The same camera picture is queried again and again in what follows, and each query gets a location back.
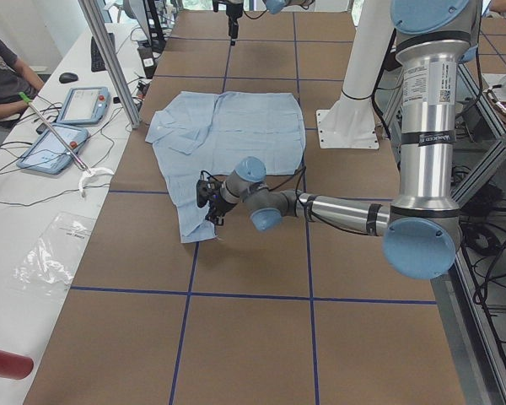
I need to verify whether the upper blue teach pendant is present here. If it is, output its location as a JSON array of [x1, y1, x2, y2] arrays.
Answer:
[[57, 87, 110, 126]]

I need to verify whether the clear plastic bag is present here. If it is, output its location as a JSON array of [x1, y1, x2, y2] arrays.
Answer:
[[9, 212, 95, 297]]

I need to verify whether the aluminium frame post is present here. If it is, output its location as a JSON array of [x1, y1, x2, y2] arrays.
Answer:
[[78, 0, 141, 129]]

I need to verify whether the black keyboard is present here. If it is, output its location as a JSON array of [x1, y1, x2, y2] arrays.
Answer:
[[90, 31, 117, 73]]

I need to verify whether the red cylinder bottle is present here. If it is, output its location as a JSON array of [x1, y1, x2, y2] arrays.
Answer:
[[0, 350, 34, 380]]

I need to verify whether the light blue button shirt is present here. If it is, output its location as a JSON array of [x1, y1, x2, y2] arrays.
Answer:
[[145, 91, 306, 243]]

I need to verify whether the blue teach pendant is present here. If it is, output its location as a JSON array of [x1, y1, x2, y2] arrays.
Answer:
[[16, 124, 89, 175], [57, 87, 110, 126]]

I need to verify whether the lower blue teach pendant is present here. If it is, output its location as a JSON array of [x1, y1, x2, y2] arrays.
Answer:
[[16, 124, 89, 175]]

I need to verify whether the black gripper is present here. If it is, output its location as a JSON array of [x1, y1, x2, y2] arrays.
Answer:
[[213, 0, 244, 45], [196, 175, 236, 226]]

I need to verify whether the long grabber stick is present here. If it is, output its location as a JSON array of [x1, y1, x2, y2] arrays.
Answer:
[[19, 92, 114, 198]]

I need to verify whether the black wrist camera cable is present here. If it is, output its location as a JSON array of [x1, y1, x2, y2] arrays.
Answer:
[[200, 165, 309, 199]]

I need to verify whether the seated person grey shirt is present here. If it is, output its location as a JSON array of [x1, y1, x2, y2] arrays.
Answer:
[[0, 39, 45, 122]]

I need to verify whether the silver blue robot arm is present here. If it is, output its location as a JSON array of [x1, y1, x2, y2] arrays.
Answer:
[[212, 0, 315, 46], [196, 1, 484, 279]]

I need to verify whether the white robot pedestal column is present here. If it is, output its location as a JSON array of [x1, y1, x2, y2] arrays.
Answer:
[[316, 0, 394, 149]]

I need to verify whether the black computer mouse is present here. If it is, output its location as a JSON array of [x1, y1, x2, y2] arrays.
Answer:
[[58, 73, 78, 84]]

